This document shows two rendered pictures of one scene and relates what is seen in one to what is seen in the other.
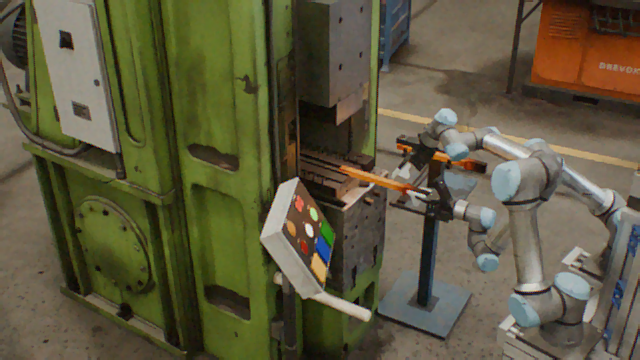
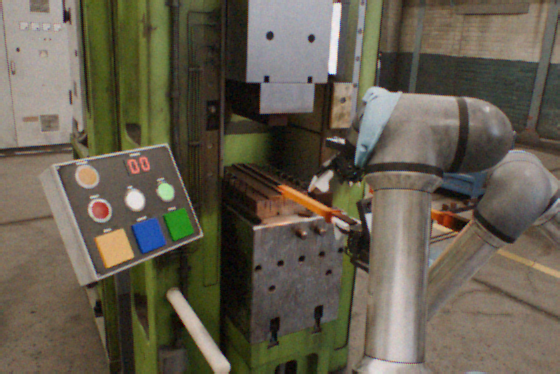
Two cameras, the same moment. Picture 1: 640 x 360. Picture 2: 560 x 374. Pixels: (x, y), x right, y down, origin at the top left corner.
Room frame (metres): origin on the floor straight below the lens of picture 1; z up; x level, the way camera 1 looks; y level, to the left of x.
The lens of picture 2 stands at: (1.14, -0.75, 1.48)
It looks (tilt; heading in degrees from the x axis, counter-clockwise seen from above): 17 degrees down; 25
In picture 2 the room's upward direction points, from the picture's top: 3 degrees clockwise
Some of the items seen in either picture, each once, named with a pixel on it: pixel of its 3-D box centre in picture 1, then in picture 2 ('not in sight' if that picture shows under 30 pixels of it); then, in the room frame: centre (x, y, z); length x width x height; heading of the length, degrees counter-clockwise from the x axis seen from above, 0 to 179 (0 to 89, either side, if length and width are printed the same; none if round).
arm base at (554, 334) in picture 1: (563, 322); not in sight; (1.72, -0.82, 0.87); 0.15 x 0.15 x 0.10
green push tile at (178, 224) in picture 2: (325, 234); (177, 224); (2.05, -0.02, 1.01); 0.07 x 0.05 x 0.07; 171
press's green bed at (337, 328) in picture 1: (314, 288); (259, 343); (2.65, 0.03, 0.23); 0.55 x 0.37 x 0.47; 56
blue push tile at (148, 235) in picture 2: (322, 250); (148, 235); (1.95, 0.00, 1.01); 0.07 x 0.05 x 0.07; 171
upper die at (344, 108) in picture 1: (306, 93); (258, 91); (2.60, 0.05, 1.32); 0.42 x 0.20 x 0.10; 56
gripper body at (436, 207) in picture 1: (441, 205); (367, 243); (2.27, -0.48, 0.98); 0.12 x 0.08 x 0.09; 56
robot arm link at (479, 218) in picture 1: (479, 216); not in sight; (2.18, -0.61, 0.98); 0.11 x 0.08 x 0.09; 56
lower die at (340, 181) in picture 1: (307, 169); (254, 187); (2.60, 0.05, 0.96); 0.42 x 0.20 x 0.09; 56
